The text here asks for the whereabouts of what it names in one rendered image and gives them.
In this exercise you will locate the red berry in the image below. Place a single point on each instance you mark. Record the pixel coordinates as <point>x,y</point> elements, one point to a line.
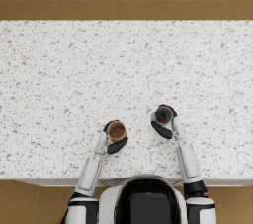
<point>160,119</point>

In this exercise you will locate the brown cup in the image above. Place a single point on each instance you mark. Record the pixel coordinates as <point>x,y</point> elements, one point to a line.
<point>117,132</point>

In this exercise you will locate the robot body with black front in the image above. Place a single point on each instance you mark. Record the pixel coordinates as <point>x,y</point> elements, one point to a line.
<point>143,200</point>

